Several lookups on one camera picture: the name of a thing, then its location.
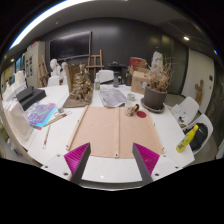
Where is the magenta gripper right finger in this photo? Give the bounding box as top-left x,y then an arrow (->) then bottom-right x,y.
132,143 -> 159,185

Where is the wooden easel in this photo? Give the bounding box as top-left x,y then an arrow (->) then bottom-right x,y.
86,50 -> 104,74

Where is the clear spray bottle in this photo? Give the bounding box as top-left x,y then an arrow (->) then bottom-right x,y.
113,73 -> 119,88

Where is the white chair with black bag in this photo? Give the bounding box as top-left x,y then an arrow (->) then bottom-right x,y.
183,114 -> 213,154

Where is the wooden paint brush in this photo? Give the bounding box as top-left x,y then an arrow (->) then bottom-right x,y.
42,125 -> 51,149

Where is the red round coaster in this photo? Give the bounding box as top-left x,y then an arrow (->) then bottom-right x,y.
136,111 -> 147,118

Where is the printed newspaper sheet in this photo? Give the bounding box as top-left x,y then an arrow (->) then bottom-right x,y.
99,89 -> 127,107

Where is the patterned ceramic mug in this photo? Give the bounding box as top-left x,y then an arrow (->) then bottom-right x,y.
124,102 -> 139,116

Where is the grey pot with dried plant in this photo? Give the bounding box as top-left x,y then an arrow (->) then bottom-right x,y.
142,62 -> 173,110

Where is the yellow drink bottle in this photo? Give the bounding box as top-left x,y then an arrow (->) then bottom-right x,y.
176,125 -> 199,152

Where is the white plaster bust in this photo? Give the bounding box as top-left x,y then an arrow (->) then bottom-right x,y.
50,59 -> 61,76

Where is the black backpack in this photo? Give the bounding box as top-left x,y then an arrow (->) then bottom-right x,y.
190,123 -> 208,151

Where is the small white cup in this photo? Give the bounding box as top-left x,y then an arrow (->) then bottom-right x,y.
127,93 -> 135,102

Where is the brown relief sculpture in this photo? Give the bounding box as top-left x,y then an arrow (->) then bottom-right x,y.
63,64 -> 94,108

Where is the red box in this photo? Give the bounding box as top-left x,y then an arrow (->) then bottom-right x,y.
129,57 -> 147,70

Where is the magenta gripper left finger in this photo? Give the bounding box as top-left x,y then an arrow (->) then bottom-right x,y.
64,143 -> 91,184

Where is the cardboard box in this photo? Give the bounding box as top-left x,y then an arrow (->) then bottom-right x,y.
131,68 -> 149,94

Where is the black wall screen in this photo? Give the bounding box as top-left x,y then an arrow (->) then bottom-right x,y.
49,31 -> 91,61

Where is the white chair with papers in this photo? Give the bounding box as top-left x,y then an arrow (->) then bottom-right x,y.
171,97 -> 199,127

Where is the white chair behind table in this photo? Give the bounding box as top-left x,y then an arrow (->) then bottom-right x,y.
97,70 -> 114,83

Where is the colourful purple booklet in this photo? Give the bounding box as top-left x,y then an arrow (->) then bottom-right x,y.
26,103 -> 56,129

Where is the green label bottle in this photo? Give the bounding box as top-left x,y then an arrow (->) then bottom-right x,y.
95,75 -> 100,90

